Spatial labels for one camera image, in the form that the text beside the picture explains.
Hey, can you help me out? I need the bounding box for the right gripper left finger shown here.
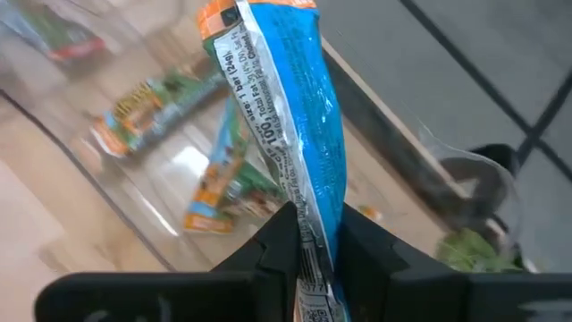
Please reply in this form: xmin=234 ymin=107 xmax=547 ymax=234
xmin=34 ymin=200 xmax=302 ymax=322

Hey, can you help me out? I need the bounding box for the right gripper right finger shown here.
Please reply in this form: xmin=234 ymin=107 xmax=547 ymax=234
xmin=334 ymin=203 xmax=572 ymax=322

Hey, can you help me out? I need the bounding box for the orange blue green granola bar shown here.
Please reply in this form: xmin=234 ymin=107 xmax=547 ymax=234
xmin=90 ymin=70 xmax=225 ymax=158

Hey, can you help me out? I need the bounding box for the blue orange-ended granola bar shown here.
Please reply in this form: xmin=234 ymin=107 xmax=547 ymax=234
xmin=196 ymin=0 xmax=350 ymax=322

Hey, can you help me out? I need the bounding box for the red green chewy bar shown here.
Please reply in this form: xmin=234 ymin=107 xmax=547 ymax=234
xmin=0 ymin=0 xmax=107 ymax=64

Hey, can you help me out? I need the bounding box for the green potted plant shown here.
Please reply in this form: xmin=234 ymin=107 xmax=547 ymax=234
xmin=435 ymin=226 xmax=525 ymax=275

